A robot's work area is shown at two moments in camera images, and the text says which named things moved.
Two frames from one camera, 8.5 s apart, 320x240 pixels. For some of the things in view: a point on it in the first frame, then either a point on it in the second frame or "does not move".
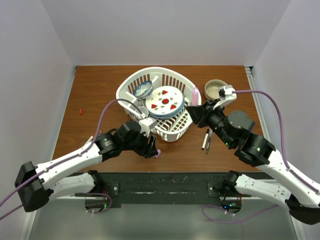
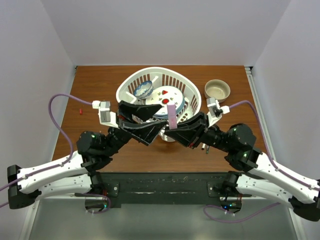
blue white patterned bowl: x=143 y=90 does not move
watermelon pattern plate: x=164 y=100 does not move
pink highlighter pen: x=195 y=101 to x=172 y=116
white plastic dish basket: x=160 y=96 does not move
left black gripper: x=148 y=150 to x=145 y=132
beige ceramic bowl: x=211 y=88 does not move
